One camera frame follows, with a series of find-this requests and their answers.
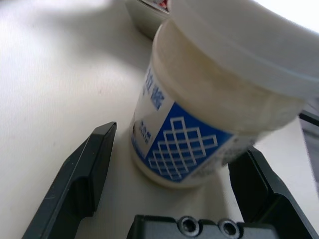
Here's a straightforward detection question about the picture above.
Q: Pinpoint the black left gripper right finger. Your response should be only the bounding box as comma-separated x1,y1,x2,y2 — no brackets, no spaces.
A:
228,146,319,239

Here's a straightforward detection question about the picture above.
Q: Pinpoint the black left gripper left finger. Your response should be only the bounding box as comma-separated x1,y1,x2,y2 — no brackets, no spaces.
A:
21,121,118,239

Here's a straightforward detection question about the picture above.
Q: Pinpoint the white jar with blue label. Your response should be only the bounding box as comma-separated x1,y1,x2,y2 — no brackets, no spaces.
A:
128,0,319,189

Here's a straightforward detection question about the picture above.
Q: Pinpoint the metal dish with handles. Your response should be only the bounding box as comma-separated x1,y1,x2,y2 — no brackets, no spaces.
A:
124,0,172,39

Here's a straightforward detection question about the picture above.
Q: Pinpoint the white plush toy red-green sweater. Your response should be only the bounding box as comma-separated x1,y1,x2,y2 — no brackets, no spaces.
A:
142,0,172,13

